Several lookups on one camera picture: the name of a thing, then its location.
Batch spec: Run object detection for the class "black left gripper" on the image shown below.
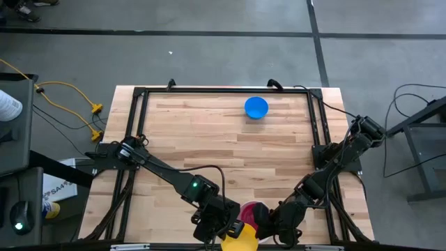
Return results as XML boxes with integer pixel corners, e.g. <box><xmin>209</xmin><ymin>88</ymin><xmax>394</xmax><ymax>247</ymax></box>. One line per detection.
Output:
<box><xmin>190</xmin><ymin>195</ymin><xmax>245</xmax><ymax>244</ymax></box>

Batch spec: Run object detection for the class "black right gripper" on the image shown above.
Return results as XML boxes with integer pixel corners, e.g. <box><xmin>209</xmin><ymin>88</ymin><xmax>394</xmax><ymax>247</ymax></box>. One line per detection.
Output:
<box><xmin>251</xmin><ymin>199</ymin><xmax>306</xmax><ymax>247</ymax></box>

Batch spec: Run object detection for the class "pink plastic bowl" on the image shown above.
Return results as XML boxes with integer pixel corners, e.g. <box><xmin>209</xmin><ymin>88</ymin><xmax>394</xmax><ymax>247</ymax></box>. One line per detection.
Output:
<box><xmin>240</xmin><ymin>201</ymin><xmax>271</xmax><ymax>231</ymax></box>

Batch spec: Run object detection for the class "blue plastic bowl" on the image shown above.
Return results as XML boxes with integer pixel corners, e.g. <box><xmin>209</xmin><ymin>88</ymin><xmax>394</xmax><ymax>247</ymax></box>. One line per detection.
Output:
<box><xmin>244</xmin><ymin>96</ymin><xmax>270</xmax><ymax>120</ymax></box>

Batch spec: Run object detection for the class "black metal stand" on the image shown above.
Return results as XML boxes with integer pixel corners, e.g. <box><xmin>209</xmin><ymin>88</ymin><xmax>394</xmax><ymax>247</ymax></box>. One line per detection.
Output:
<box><xmin>385</xmin><ymin>96</ymin><xmax>446</xmax><ymax>204</ymax></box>

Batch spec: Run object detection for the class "white printed cardboard box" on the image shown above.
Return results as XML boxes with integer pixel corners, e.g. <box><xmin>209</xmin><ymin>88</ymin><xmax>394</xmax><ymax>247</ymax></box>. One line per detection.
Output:
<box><xmin>42</xmin><ymin>158</ymin><xmax>78</xmax><ymax>202</ymax></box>

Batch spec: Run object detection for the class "person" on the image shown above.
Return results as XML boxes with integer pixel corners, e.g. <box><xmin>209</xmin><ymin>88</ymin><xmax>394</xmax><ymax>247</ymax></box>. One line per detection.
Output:
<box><xmin>0</xmin><ymin>0</ymin><xmax>60</xmax><ymax>23</ymax></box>
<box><xmin>42</xmin><ymin>201</ymin><xmax>61</xmax><ymax>220</ymax></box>

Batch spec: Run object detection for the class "black computer mouse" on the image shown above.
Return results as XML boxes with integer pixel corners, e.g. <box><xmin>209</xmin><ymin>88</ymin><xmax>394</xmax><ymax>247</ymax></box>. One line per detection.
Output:
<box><xmin>9</xmin><ymin>200</ymin><xmax>35</xmax><ymax>235</ymax></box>

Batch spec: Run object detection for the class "dark grey desk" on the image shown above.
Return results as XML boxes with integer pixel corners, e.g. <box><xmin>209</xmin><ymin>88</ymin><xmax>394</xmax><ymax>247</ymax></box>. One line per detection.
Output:
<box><xmin>0</xmin><ymin>166</ymin><xmax>45</xmax><ymax>248</ymax></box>

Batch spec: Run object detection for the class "dark grey cabinet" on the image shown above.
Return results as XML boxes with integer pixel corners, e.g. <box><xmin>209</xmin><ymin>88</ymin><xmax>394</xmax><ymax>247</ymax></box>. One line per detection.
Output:
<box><xmin>0</xmin><ymin>73</ymin><xmax>39</xmax><ymax>177</ymax></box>

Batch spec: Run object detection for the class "white labelled bottle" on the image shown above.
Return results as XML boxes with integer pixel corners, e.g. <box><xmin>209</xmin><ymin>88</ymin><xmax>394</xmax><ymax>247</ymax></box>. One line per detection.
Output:
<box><xmin>0</xmin><ymin>89</ymin><xmax>23</xmax><ymax>122</ymax></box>

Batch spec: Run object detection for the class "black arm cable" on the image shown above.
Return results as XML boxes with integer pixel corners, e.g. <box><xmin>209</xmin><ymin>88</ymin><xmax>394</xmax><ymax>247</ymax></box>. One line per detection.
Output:
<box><xmin>163</xmin><ymin>165</ymin><xmax>226</xmax><ymax>200</ymax></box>

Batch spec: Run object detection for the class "silver frame bracket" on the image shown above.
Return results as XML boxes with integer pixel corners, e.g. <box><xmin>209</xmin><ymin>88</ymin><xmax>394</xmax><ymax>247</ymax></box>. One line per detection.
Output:
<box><xmin>305</xmin><ymin>245</ymin><xmax>345</xmax><ymax>251</ymax></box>
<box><xmin>110</xmin><ymin>243</ymin><xmax>151</xmax><ymax>251</ymax></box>

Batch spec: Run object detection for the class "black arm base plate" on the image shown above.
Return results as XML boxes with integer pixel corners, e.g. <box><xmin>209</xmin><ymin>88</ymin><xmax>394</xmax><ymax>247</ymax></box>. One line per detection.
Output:
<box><xmin>312</xmin><ymin>143</ymin><xmax>363</xmax><ymax>174</ymax></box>
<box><xmin>92</xmin><ymin>142</ymin><xmax>140</xmax><ymax>172</ymax></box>

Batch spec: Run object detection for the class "black power cable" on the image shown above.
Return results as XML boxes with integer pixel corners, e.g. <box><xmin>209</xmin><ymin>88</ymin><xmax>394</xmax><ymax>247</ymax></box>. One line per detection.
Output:
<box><xmin>293</xmin><ymin>84</ymin><xmax>359</xmax><ymax>120</ymax></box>

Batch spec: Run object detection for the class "black aluminium table frame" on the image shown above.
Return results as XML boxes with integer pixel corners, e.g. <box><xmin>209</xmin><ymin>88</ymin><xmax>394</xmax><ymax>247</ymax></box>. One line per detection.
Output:
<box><xmin>78</xmin><ymin>86</ymin><xmax>376</xmax><ymax>245</ymax></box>

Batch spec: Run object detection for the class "looped black floor cable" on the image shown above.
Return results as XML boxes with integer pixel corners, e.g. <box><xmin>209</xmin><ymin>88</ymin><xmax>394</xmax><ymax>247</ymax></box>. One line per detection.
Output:
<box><xmin>382</xmin><ymin>83</ymin><xmax>446</xmax><ymax>179</ymax></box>

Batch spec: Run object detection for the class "black strap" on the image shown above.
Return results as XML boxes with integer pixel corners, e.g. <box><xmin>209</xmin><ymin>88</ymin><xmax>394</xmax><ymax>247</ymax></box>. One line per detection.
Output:
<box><xmin>29</xmin><ymin>150</ymin><xmax>94</xmax><ymax>188</ymax></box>

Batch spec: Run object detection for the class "thin black floor cable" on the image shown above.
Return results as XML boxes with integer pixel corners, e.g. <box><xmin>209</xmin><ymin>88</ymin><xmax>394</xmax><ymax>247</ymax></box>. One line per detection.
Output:
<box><xmin>32</xmin><ymin>104</ymin><xmax>107</xmax><ymax>149</ymax></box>

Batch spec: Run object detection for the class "yellow extension cable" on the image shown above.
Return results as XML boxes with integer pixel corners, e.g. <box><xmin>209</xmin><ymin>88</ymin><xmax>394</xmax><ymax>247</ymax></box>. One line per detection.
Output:
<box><xmin>34</xmin><ymin>80</ymin><xmax>103</xmax><ymax>114</ymax></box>
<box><xmin>0</xmin><ymin>58</ymin><xmax>104</xmax><ymax>142</ymax></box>

